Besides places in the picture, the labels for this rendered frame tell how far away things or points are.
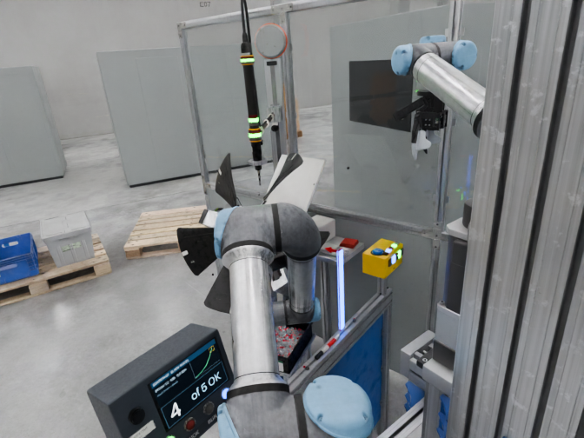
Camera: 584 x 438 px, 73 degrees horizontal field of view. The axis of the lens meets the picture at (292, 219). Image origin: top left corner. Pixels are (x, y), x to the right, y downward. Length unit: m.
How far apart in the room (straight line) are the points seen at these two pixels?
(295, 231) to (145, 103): 5.97
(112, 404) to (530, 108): 0.79
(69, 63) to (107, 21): 1.59
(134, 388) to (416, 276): 1.57
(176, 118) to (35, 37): 7.23
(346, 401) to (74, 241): 3.64
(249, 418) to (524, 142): 0.57
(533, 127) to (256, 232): 0.56
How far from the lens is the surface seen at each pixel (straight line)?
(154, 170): 6.90
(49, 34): 13.40
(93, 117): 13.41
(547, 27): 0.50
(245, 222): 0.87
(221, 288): 1.55
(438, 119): 1.31
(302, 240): 0.90
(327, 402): 0.73
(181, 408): 0.92
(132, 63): 6.72
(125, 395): 0.85
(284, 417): 0.73
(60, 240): 4.14
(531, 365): 0.62
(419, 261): 2.08
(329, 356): 1.46
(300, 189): 1.81
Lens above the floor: 1.81
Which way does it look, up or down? 22 degrees down
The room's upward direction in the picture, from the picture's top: 4 degrees counter-clockwise
